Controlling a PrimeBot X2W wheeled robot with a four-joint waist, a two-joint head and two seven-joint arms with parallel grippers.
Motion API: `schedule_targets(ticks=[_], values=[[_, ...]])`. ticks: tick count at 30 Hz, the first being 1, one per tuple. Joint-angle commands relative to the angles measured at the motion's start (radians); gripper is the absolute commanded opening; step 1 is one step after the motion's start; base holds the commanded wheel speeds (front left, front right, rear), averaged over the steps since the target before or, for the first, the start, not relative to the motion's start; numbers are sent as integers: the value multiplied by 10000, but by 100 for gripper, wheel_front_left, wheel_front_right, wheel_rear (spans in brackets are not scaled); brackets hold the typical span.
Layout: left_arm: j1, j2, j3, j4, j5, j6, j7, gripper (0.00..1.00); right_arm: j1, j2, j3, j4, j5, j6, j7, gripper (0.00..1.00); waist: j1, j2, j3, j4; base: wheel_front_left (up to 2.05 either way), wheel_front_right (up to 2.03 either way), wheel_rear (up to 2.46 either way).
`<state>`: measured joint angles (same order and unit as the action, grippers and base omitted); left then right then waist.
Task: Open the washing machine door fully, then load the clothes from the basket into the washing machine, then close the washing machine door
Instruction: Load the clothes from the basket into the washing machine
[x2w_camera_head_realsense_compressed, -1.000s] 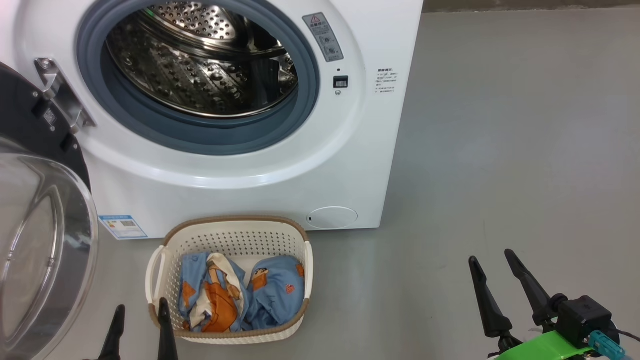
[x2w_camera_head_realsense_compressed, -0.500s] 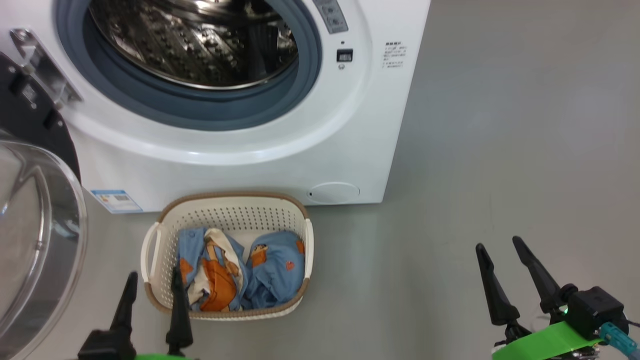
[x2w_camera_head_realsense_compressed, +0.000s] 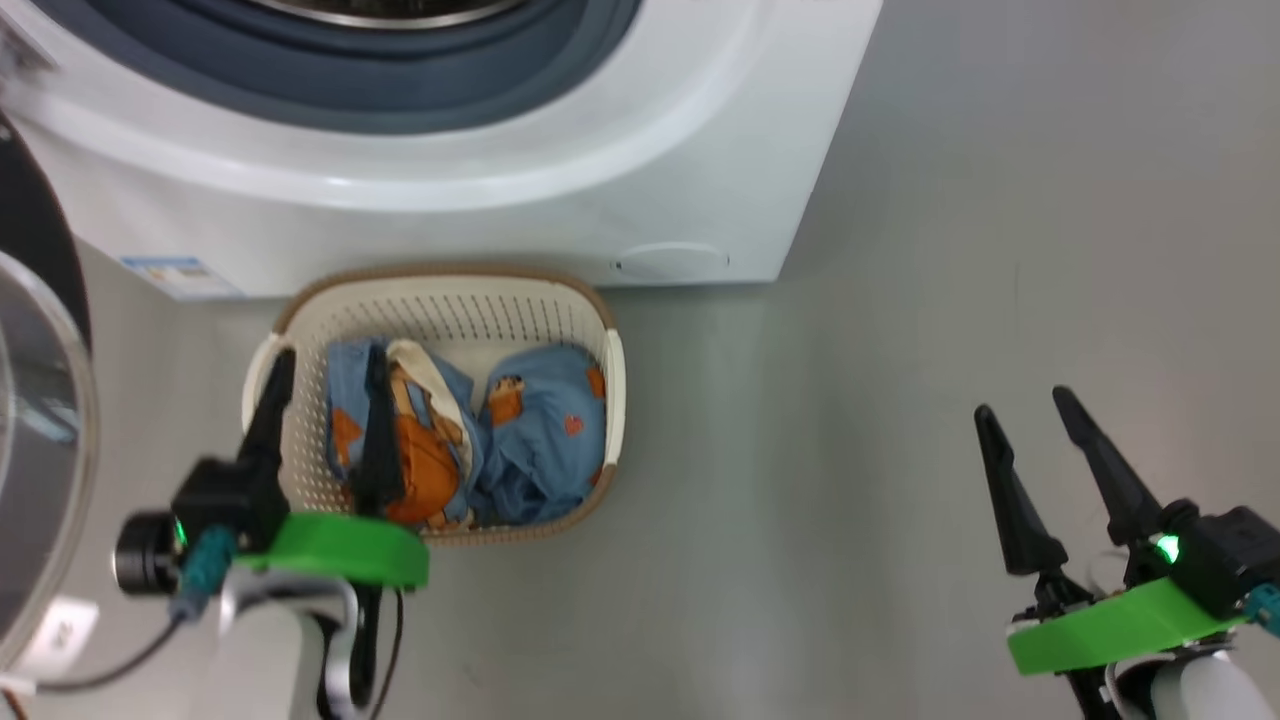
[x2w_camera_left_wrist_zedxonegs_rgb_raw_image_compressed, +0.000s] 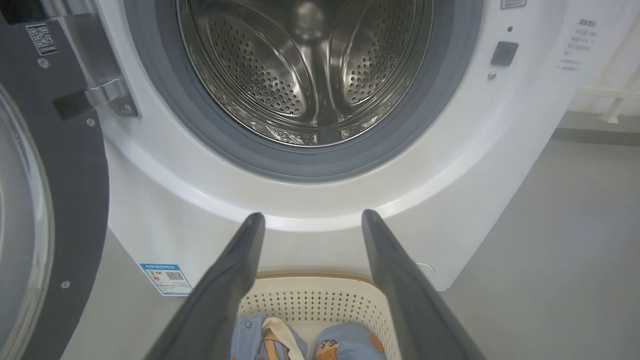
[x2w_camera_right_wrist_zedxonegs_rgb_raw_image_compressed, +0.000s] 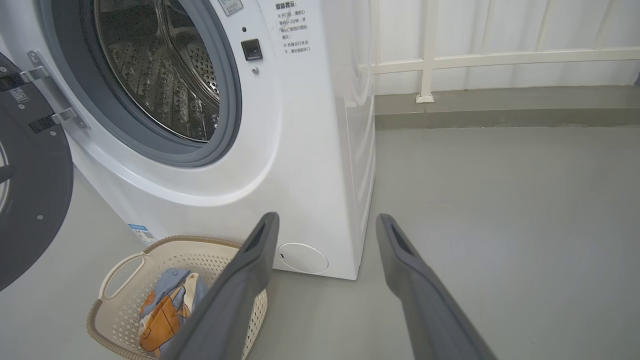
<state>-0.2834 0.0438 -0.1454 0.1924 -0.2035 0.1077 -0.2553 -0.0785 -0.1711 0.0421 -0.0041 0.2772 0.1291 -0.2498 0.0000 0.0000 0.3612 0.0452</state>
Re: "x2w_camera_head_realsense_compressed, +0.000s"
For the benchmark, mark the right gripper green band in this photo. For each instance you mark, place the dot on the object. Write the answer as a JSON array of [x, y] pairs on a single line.
[[1120, 625]]

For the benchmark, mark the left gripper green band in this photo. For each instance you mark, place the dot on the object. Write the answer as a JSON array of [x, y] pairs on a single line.
[[340, 545]]

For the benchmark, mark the blue cream orange garment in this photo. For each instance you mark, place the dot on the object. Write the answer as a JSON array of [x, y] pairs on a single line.
[[430, 470]]

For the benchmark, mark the blue cartoon print garment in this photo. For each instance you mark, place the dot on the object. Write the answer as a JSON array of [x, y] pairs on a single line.
[[545, 440]]

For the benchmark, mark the black glass washing machine door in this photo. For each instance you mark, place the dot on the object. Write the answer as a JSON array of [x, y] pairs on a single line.
[[40, 420]]

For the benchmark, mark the cream perforated laundry basket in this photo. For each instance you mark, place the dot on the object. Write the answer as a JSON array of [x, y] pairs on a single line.
[[460, 310]]

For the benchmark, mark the grey rubber door gasket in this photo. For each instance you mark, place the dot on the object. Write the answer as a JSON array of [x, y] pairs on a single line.
[[400, 80]]

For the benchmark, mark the white washing machine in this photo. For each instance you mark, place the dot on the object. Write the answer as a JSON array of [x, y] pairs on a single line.
[[700, 150]]

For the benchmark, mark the blue energy label sticker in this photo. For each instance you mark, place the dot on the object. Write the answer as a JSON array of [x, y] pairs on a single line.
[[180, 277]]

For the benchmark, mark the round white filter cover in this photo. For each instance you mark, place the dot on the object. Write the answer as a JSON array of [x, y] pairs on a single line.
[[670, 262]]

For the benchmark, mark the steel perforated washer drum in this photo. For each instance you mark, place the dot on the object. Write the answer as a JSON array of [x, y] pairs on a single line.
[[390, 12]]

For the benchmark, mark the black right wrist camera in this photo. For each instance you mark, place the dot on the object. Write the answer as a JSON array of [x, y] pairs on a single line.
[[1225, 555]]

